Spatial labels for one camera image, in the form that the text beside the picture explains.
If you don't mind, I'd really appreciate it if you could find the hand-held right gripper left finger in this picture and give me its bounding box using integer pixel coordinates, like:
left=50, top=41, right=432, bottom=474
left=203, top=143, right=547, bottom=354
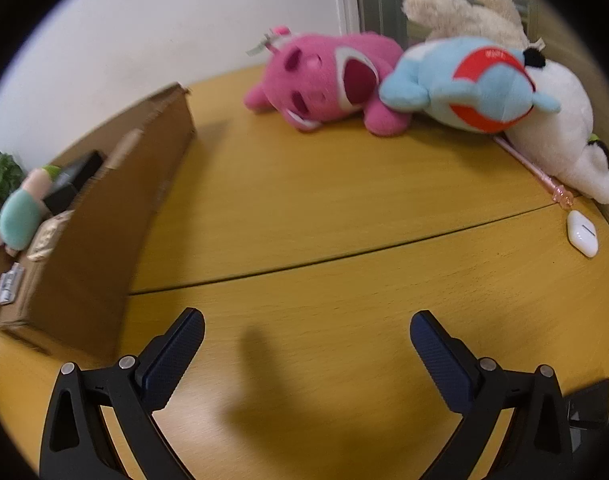
left=38, top=307, right=206, bottom=480

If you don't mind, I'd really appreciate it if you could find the light blue plush toy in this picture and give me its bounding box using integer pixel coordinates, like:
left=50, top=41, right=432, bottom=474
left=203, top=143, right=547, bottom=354
left=379, top=36, right=561, bottom=135

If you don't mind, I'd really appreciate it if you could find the small black box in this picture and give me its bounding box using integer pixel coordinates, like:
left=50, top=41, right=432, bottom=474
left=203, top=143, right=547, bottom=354
left=42, top=150, right=106, bottom=213

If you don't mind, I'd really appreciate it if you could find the cream fluffy plush toy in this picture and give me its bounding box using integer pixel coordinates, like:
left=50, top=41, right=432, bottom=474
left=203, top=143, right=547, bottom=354
left=401, top=0, right=530, bottom=51

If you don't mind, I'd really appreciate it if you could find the pastel green pink plush toy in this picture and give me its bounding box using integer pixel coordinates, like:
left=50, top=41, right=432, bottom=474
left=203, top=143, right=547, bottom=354
left=0, top=165, right=62, bottom=256

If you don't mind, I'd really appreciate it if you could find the green potted plant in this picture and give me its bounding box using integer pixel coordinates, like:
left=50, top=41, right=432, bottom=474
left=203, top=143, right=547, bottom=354
left=0, top=151, right=28, bottom=241

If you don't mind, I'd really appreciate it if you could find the white earbuds case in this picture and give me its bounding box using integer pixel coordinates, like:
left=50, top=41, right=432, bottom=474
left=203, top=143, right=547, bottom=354
left=565, top=210, right=600, bottom=259

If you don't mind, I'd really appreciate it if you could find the white plush dog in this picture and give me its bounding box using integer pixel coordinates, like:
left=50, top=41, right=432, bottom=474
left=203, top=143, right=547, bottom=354
left=504, top=40, right=609, bottom=205

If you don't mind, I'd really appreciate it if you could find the pink pen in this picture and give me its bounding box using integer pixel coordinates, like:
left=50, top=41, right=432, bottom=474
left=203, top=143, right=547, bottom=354
left=494, top=135, right=575, bottom=209

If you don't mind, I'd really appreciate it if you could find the pink plush bear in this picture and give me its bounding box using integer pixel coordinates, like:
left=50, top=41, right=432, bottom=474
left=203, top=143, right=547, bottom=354
left=243, top=26, right=410, bottom=137

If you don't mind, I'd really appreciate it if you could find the glass partition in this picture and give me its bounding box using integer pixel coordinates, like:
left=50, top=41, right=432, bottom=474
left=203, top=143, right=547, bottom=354
left=353, top=0, right=555, bottom=48

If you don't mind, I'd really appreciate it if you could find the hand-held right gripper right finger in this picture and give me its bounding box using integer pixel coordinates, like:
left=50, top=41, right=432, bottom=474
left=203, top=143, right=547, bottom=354
left=410, top=310, right=577, bottom=480

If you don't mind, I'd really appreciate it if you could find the brown cardboard box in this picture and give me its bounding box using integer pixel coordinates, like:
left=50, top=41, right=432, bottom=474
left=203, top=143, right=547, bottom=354
left=0, top=82, right=198, bottom=358

